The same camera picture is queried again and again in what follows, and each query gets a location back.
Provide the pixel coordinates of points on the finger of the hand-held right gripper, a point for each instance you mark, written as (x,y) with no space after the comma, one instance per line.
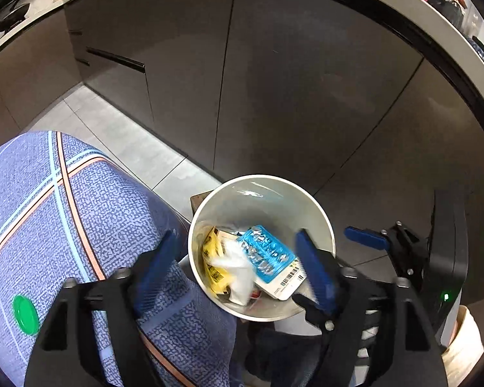
(365,237)

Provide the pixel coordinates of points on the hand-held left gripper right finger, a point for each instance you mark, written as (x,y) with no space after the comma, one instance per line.
(315,268)

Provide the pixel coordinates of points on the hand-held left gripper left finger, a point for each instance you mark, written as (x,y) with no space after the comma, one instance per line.
(158,266)

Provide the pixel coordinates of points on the blue blister pack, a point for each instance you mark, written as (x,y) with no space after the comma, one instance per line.
(266,250)

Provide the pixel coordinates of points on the yellow snack packet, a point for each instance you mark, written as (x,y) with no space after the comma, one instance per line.
(211,250)

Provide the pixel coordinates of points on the white plastic bag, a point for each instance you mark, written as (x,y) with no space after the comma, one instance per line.
(238,274)

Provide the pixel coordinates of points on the white round trash bin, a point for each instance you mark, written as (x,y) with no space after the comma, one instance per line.
(266,201)

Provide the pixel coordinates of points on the person's beige trousers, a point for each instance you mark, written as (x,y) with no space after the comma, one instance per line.
(464,342)

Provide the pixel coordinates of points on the dark blue cloth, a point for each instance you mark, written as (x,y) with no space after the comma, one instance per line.
(278,354)

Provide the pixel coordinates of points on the green plastic lid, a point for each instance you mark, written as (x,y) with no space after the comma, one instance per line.
(25,315)

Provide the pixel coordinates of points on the grey kitchen cabinet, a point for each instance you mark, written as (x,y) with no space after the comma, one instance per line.
(306,88)

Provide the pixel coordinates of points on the white kitchen countertop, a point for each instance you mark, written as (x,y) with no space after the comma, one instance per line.
(439,24)

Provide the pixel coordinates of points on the dark tied bag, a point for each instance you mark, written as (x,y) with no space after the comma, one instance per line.
(455,8)

